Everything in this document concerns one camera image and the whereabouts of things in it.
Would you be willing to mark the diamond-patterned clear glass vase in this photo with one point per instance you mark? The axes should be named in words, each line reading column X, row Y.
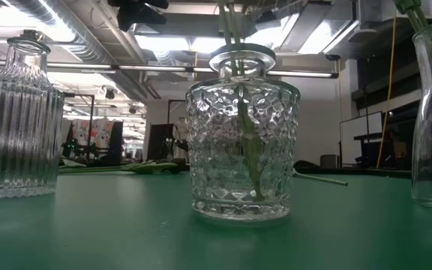
column 216, row 168

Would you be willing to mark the red artificial tulip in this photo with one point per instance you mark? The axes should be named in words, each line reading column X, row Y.
column 401, row 4
column 416, row 18

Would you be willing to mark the ribbed clear glass vase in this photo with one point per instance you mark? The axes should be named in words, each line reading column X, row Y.
column 17, row 131

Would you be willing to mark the colourful poster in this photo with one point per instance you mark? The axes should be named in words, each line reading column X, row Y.
column 96, row 131

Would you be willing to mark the black cabinet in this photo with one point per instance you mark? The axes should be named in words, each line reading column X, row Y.
column 159, row 142

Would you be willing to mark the green table mat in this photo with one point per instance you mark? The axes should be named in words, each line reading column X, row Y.
column 88, row 232

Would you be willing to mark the grey trash bin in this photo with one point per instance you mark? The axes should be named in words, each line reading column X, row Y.
column 329, row 161

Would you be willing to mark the whiteboard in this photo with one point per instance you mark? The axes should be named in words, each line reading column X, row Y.
column 358, row 138

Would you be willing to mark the silver ventilation duct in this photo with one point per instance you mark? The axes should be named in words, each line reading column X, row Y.
column 84, row 37

